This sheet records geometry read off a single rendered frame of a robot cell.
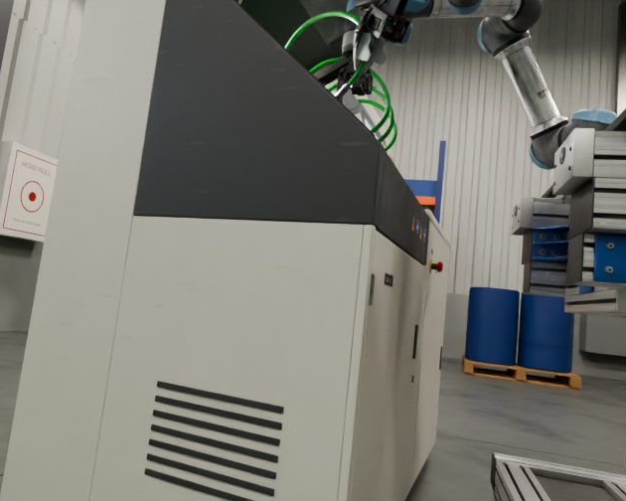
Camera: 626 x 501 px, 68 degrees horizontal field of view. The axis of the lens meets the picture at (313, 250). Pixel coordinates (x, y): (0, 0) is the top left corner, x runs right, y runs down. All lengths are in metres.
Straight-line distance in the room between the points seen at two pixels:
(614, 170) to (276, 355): 0.69
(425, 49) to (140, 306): 8.13
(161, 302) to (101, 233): 0.25
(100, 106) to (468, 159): 7.14
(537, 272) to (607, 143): 0.53
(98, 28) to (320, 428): 1.14
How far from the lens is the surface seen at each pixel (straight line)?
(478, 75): 8.65
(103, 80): 1.37
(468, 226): 7.81
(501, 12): 1.55
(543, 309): 5.95
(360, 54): 1.23
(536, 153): 1.68
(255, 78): 1.09
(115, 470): 1.19
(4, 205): 5.32
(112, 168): 1.25
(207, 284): 1.01
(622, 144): 0.99
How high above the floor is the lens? 0.64
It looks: 6 degrees up
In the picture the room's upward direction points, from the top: 6 degrees clockwise
